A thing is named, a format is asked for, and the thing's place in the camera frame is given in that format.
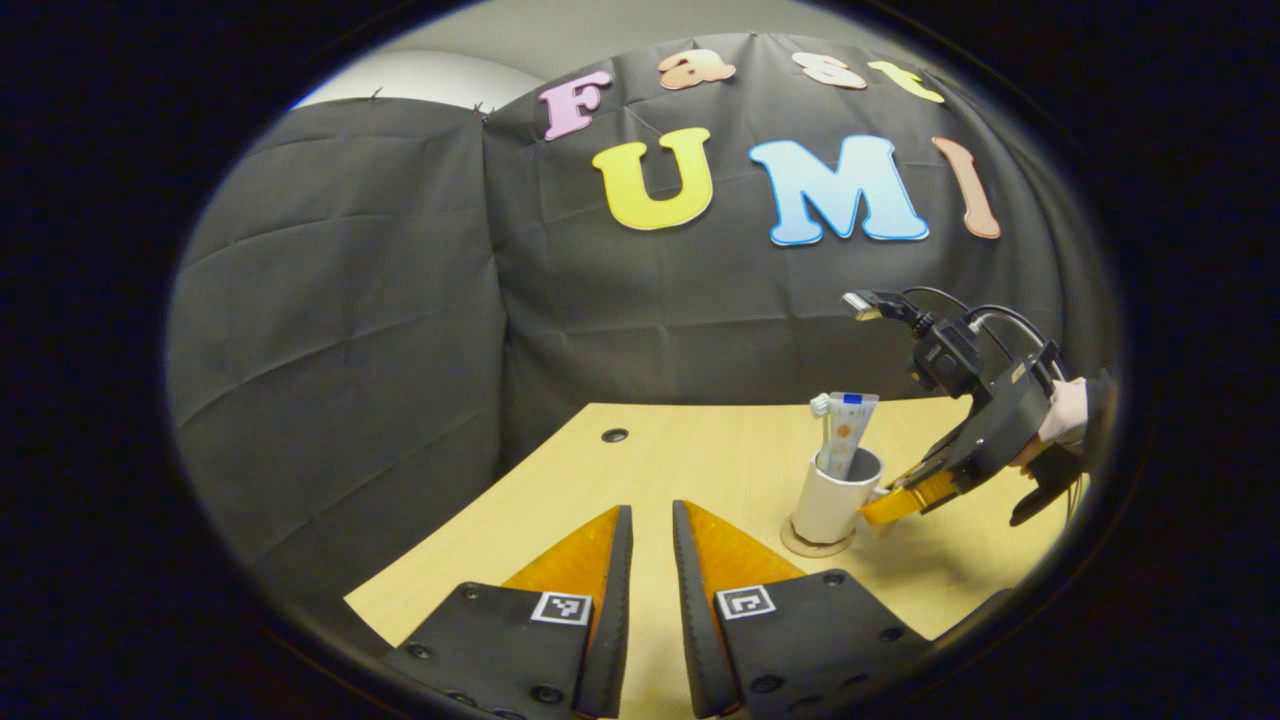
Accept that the white toothpaste tube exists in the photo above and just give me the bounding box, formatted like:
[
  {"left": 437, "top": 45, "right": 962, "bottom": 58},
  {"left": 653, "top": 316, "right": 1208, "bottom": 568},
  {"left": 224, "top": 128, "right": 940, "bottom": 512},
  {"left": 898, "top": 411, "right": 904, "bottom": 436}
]
[{"left": 826, "top": 391, "right": 880, "bottom": 481}]

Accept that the white cup with wooden handle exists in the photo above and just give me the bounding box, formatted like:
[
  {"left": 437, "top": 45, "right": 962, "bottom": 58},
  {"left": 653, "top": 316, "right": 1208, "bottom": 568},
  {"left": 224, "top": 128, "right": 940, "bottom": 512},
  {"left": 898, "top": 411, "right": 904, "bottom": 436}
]
[{"left": 790, "top": 446, "right": 886, "bottom": 546}]

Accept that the black backdrop cloth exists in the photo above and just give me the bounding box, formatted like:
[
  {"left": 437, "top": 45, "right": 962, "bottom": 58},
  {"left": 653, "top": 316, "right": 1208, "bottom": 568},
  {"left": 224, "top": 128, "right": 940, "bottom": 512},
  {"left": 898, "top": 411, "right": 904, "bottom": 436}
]
[{"left": 165, "top": 30, "right": 1111, "bottom": 641}]

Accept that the white toothbrush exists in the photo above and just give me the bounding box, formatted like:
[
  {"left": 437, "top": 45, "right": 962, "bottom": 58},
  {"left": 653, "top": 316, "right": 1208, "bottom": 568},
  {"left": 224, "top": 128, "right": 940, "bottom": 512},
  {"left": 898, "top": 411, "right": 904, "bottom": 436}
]
[{"left": 809, "top": 393, "right": 836, "bottom": 471}]

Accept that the light wooden desktop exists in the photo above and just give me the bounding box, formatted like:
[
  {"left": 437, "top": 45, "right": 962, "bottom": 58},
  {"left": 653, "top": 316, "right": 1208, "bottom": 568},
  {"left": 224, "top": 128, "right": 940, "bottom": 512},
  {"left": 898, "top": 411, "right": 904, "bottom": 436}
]
[{"left": 343, "top": 398, "right": 1076, "bottom": 720}]

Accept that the round cork coaster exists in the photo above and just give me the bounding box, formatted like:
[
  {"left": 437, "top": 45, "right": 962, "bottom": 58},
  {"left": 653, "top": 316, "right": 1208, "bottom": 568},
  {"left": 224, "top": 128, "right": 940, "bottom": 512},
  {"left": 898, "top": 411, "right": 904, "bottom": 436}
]
[{"left": 779, "top": 518, "right": 858, "bottom": 559}]

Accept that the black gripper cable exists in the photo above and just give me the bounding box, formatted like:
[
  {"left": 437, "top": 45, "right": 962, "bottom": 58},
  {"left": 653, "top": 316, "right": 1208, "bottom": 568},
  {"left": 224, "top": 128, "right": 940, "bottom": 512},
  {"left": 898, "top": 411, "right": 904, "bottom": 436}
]
[{"left": 900, "top": 286, "right": 1066, "bottom": 381}]

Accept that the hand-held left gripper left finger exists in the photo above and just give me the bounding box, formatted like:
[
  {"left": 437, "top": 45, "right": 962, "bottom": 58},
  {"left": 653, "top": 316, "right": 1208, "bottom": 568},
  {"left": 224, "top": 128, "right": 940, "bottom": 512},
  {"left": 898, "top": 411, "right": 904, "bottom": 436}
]
[{"left": 380, "top": 505, "right": 635, "bottom": 720}]

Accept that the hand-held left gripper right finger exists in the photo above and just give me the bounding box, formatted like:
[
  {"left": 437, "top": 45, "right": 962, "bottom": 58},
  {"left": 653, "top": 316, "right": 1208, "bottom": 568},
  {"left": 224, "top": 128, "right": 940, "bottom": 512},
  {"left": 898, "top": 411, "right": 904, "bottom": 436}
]
[{"left": 672, "top": 500, "right": 931, "bottom": 720}]

